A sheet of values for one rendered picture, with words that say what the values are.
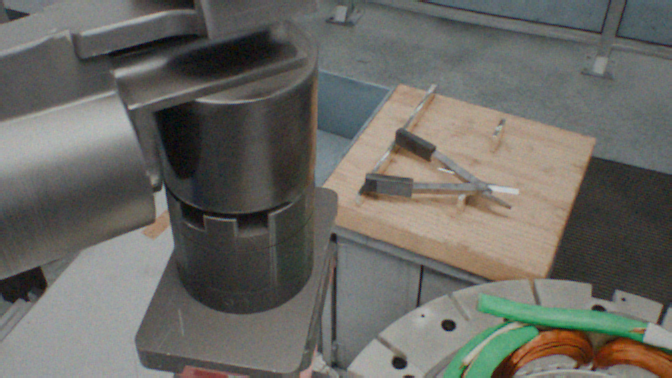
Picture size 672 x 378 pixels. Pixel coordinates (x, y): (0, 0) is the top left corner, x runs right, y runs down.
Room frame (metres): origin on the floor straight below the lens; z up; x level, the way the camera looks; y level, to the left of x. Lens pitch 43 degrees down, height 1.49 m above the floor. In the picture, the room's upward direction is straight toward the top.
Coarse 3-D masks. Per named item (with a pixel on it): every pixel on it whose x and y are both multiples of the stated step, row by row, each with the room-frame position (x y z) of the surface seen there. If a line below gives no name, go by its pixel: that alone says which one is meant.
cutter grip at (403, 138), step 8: (400, 128) 0.51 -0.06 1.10; (400, 136) 0.50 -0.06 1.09; (408, 136) 0.50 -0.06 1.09; (416, 136) 0.50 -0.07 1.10; (400, 144) 0.50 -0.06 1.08; (408, 144) 0.50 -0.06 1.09; (416, 144) 0.49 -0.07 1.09; (424, 144) 0.49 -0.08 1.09; (432, 144) 0.49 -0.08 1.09; (416, 152) 0.49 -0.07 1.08; (424, 152) 0.48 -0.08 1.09; (432, 152) 0.48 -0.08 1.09
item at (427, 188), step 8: (416, 184) 0.44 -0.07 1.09; (424, 184) 0.44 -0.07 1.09; (432, 184) 0.44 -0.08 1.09; (440, 184) 0.44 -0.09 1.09; (448, 184) 0.44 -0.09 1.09; (456, 184) 0.44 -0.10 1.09; (464, 184) 0.44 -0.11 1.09; (472, 184) 0.44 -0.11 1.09; (416, 192) 0.44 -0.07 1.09; (424, 192) 0.44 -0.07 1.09; (432, 192) 0.44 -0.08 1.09; (440, 192) 0.43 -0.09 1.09; (448, 192) 0.43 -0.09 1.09; (456, 192) 0.43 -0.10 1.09; (464, 192) 0.43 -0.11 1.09; (472, 192) 0.43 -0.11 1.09
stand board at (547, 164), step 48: (384, 144) 0.52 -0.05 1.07; (480, 144) 0.52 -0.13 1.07; (528, 144) 0.52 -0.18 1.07; (576, 144) 0.52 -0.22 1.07; (336, 192) 0.46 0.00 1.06; (528, 192) 0.46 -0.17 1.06; (576, 192) 0.46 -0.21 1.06; (384, 240) 0.42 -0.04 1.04; (432, 240) 0.40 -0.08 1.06; (480, 240) 0.40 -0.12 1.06; (528, 240) 0.40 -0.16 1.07
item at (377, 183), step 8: (368, 176) 0.44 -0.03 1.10; (376, 176) 0.44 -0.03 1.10; (384, 176) 0.44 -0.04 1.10; (392, 176) 0.44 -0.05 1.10; (368, 184) 0.44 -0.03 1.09; (376, 184) 0.44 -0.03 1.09; (384, 184) 0.44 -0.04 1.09; (392, 184) 0.44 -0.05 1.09; (400, 184) 0.44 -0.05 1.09; (408, 184) 0.44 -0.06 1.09; (376, 192) 0.44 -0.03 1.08; (384, 192) 0.44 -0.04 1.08; (392, 192) 0.44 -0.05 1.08; (400, 192) 0.44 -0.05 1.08; (408, 192) 0.44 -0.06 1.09
